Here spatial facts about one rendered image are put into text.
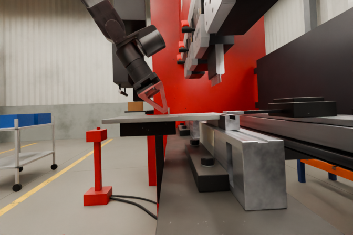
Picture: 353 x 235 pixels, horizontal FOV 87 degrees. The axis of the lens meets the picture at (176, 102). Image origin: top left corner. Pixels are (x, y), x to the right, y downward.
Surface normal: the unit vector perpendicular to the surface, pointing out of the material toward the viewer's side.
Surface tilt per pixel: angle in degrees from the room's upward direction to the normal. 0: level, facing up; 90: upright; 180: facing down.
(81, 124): 90
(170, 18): 90
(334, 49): 90
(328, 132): 90
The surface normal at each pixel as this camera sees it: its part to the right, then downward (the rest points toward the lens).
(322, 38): -1.00, 0.04
